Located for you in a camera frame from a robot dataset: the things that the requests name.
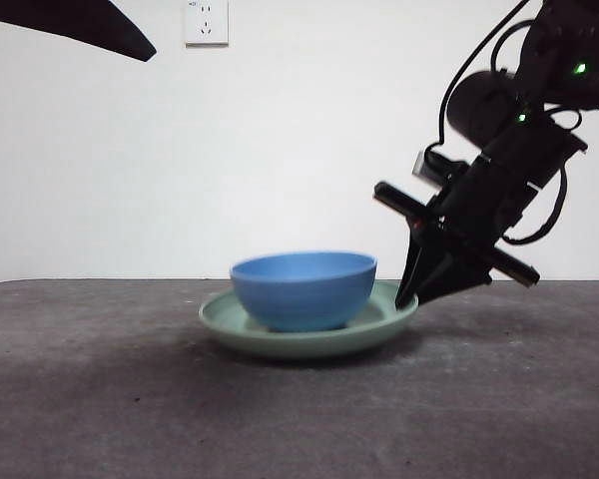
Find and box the blue bowl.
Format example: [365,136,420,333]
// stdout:
[229,250,379,334]

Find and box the green plate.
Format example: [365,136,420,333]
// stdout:
[198,279,420,361]

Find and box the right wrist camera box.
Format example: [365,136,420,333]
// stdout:
[410,143,471,192]

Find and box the black cable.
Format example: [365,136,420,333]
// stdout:
[498,167,569,246]
[426,0,530,156]

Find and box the white wall socket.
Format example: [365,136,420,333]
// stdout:
[183,0,230,50]

